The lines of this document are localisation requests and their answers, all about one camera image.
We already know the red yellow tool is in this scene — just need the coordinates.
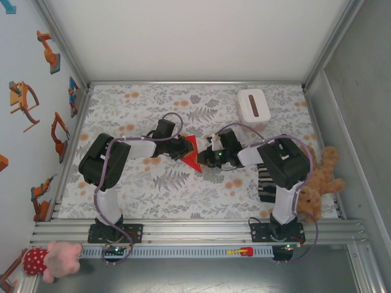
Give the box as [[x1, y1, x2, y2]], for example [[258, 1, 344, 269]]
[[227, 246, 254, 257]]

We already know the red cloth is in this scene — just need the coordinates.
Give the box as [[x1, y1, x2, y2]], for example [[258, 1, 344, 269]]
[[178, 134, 203, 174]]

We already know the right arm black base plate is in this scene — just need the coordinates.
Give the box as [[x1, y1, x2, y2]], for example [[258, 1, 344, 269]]
[[250, 222, 305, 244]]

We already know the blue orange wall sticker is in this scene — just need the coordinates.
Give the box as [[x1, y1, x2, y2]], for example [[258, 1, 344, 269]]
[[68, 76, 80, 118]]

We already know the orange grey gripper sticker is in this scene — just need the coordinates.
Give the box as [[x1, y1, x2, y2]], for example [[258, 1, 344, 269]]
[[8, 81, 41, 133]]

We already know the pink plush pig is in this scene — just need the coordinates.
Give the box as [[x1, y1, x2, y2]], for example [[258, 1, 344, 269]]
[[23, 240, 84, 283]]

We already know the white tissue box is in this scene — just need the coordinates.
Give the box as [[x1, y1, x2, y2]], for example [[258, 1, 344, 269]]
[[236, 89, 272, 132]]

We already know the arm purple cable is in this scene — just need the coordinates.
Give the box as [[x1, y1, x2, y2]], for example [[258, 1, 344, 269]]
[[215, 122, 320, 266], [93, 112, 185, 266]]

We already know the orange grey wall sticker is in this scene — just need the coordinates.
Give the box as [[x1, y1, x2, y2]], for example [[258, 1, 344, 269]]
[[0, 248, 27, 293]]

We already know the aluminium frame post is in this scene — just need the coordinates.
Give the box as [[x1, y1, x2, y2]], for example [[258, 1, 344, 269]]
[[32, 0, 91, 91], [301, 0, 367, 92]]

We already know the wide aluminium mounting rail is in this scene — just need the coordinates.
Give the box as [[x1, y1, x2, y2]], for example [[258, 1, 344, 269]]
[[29, 218, 371, 247]]

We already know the aluminium side rail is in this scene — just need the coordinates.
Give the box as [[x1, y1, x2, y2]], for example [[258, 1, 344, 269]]
[[48, 88, 92, 221], [302, 87, 348, 221]]

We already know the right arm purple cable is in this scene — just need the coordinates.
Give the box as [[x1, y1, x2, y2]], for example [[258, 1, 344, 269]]
[[215, 122, 320, 266]]

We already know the thin aluminium cross bar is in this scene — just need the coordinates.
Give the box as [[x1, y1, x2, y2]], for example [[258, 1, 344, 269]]
[[87, 80, 305, 87]]

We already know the brown teddy bear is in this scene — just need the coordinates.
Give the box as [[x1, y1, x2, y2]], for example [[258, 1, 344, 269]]
[[298, 145, 346, 223]]

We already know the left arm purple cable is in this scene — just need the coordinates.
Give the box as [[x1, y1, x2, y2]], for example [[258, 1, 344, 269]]
[[93, 112, 185, 266]]

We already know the floral patterned tablecloth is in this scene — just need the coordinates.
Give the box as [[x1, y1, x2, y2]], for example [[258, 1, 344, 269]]
[[57, 84, 340, 220]]

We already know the black white striped sock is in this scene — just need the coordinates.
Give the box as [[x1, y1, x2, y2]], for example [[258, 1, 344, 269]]
[[258, 163, 277, 203]]

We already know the perforated grey cable tray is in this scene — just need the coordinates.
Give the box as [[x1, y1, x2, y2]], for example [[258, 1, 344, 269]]
[[81, 245, 274, 259]]

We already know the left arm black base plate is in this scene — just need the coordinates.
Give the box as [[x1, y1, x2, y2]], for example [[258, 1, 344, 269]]
[[87, 223, 144, 244]]

